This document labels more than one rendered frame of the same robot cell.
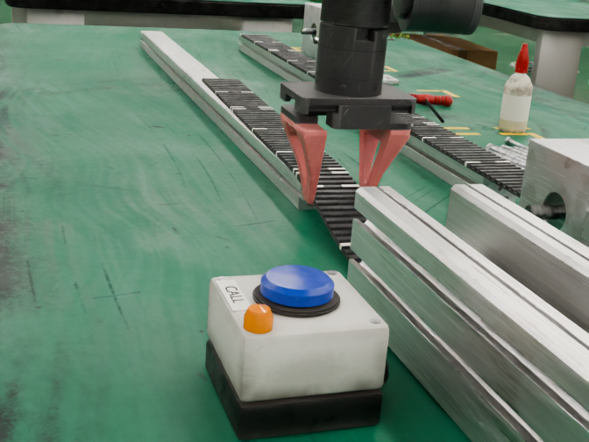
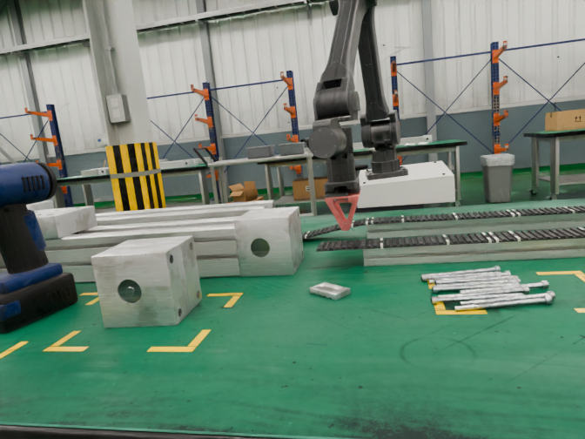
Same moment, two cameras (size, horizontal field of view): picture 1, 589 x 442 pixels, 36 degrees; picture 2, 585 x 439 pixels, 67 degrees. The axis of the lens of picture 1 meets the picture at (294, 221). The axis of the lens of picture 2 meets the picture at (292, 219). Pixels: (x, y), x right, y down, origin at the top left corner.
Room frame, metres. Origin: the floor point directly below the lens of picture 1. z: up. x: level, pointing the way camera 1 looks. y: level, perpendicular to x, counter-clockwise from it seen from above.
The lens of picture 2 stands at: (1.13, -0.86, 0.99)
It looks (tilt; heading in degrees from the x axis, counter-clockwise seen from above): 10 degrees down; 121
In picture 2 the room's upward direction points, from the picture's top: 6 degrees counter-clockwise
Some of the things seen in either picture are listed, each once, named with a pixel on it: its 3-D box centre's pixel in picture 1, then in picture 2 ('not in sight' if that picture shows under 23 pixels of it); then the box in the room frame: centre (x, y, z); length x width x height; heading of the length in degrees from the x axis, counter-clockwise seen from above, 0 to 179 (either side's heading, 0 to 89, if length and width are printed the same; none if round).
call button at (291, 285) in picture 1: (296, 292); not in sight; (0.45, 0.00, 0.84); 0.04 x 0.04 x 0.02
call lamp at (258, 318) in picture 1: (259, 316); not in sight; (0.41, 0.01, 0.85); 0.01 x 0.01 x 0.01
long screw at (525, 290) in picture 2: not in sight; (482, 293); (1.05, -0.31, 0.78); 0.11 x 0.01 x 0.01; 27
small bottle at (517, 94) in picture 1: (518, 88); not in sight; (1.20, -0.29, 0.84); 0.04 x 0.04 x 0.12
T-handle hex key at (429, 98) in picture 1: (432, 109); not in sight; (1.27, -0.18, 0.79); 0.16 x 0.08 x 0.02; 3
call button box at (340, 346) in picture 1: (307, 345); not in sight; (0.45, -0.01, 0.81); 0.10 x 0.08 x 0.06; 109
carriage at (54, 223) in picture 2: not in sight; (42, 230); (0.29, -0.40, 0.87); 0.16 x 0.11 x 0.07; 19
